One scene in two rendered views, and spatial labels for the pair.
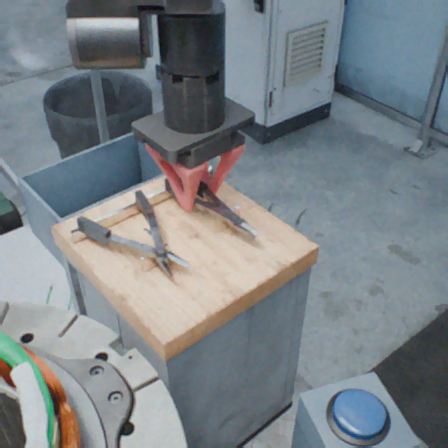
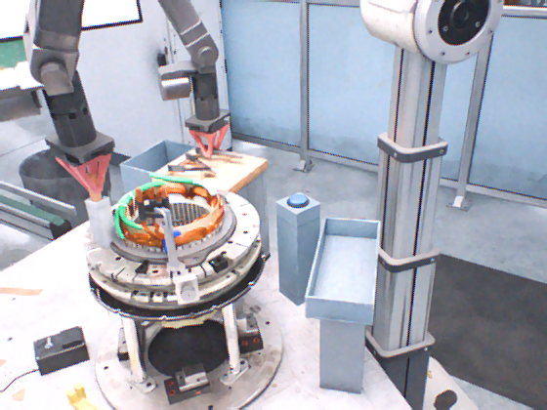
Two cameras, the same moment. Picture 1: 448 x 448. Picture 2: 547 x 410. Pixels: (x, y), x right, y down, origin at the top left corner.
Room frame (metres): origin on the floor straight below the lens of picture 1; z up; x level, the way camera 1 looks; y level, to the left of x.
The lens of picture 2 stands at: (-0.74, 0.28, 1.64)
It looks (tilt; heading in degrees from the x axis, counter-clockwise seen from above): 30 degrees down; 343
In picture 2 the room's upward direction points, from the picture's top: 3 degrees counter-clockwise
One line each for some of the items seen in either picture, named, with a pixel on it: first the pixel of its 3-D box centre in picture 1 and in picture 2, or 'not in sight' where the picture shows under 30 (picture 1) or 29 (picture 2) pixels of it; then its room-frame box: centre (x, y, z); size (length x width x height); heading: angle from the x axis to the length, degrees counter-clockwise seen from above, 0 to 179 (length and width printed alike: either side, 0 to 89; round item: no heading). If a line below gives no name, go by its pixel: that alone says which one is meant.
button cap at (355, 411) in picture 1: (359, 412); (298, 199); (0.24, -0.11, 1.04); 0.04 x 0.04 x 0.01
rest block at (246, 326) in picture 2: not in sight; (244, 318); (0.12, 0.06, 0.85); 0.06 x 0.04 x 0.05; 174
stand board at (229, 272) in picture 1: (182, 244); (211, 172); (0.42, 0.04, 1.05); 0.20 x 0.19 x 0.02; 40
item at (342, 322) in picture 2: not in sight; (344, 316); (-0.02, -0.09, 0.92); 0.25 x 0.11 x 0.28; 148
